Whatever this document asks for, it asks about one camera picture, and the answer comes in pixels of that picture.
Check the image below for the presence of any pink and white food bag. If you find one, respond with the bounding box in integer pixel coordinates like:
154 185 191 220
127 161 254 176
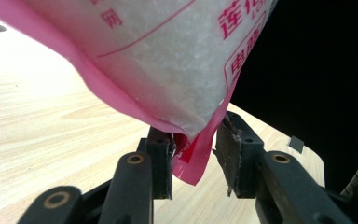
0 0 279 187

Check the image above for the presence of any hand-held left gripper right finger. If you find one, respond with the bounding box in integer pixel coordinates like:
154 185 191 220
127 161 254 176
212 110 266 200

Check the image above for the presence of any black table edge bracket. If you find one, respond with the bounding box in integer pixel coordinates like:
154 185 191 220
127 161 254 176
288 135 306 154

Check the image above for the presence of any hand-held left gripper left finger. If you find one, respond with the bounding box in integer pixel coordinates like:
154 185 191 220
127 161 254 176
144 125 177 201

